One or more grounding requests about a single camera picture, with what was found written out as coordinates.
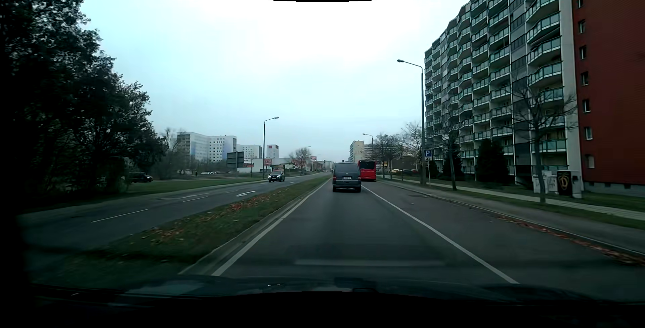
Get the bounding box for beige distant building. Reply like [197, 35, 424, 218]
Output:
[349, 140, 374, 163]

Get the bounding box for dark van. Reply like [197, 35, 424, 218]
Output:
[332, 162, 362, 193]

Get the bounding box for low commercial building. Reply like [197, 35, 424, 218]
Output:
[237, 157, 326, 174]

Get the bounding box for row of bare trees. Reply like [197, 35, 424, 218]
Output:
[373, 121, 425, 178]

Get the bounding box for dark billboard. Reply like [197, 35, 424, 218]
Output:
[226, 151, 246, 175]

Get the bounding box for grey asphalt road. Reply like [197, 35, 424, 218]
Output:
[179, 175, 645, 302]

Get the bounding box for white high-rise buildings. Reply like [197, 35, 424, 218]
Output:
[176, 131, 279, 163]

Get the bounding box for bare tree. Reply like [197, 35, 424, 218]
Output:
[504, 77, 578, 205]
[434, 101, 472, 191]

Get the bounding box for car's own bonnet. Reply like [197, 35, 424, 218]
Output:
[30, 274, 645, 314]

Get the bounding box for grass median strip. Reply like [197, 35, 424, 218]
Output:
[30, 175, 333, 288]

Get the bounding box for road markings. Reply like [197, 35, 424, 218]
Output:
[211, 179, 520, 285]

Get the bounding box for grass verge beyond opposite carriageway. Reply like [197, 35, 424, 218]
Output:
[20, 176, 283, 214]

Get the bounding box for dark evergreen bush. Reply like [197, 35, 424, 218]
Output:
[475, 138, 511, 186]

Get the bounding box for tall apartment block with balconies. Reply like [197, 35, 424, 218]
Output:
[424, 0, 583, 190]

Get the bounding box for footpath beside building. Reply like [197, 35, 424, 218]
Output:
[398, 177, 645, 221]

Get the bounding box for grey asphalt opposite carriageway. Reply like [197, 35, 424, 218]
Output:
[17, 173, 328, 268]

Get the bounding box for street cabinets with graffiti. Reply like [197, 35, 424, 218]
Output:
[532, 170, 584, 199]

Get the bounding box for grey pavement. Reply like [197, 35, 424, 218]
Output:
[379, 179, 645, 255]

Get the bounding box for grass verge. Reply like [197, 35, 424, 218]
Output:
[383, 177, 645, 231]

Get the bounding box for group of dark trees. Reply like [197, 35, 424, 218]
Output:
[0, 0, 168, 208]

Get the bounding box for red brick building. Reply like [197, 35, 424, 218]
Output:
[570, 0, 645, 198]

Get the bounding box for tall street lamp post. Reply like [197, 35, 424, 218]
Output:
[396, 59, 427, 186]

